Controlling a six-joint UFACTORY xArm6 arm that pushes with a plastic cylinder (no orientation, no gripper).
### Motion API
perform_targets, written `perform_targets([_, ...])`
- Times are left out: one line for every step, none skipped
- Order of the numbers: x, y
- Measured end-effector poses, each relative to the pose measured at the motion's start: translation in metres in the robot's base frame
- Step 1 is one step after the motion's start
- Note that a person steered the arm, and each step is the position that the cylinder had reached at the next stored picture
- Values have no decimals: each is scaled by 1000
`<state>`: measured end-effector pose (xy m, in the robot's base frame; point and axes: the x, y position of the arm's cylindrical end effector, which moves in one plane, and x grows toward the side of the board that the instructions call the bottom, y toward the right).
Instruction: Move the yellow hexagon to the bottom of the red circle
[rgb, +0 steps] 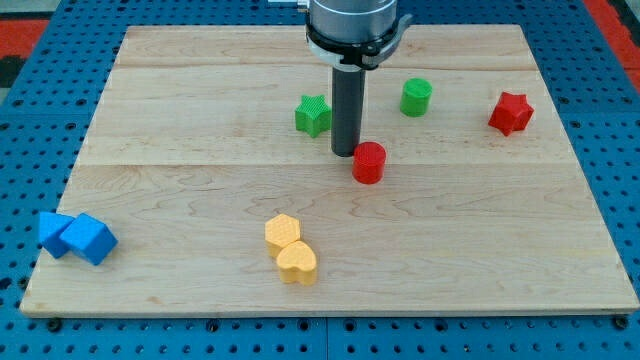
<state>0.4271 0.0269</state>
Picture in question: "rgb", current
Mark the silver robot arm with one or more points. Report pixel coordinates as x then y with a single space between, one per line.
351 35

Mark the yellow hexagon block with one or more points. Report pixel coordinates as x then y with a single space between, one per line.
281 231

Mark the red cylinder block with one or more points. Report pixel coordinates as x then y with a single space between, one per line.
369 160

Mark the green star block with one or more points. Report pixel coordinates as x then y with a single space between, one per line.
313 116

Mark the yellow heart block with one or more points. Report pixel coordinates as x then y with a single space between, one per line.
297 263

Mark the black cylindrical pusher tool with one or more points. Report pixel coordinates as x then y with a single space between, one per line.
348 89

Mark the wooden board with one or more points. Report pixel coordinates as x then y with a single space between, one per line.
193 148

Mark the green cylinder block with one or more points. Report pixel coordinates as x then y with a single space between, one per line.
416 94

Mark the red star block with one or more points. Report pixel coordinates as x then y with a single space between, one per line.
511 113

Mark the blue cube block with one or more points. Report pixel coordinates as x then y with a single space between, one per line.
89 239

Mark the blue triangle block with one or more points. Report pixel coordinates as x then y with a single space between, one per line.
51 226

